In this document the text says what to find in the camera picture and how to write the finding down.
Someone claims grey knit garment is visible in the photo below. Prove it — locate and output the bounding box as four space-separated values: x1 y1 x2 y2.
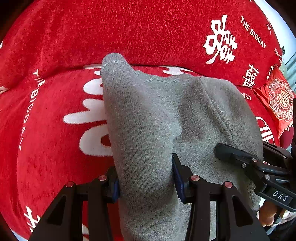
100 53 263 240

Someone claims person's right hand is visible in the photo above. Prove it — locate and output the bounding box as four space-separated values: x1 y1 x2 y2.
258 200 278 227

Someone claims red embroidered pillow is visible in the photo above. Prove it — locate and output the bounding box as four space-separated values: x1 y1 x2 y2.
252 65 295 137

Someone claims red wedding blanket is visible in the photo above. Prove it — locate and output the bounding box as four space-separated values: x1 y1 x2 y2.
1 1 281 240

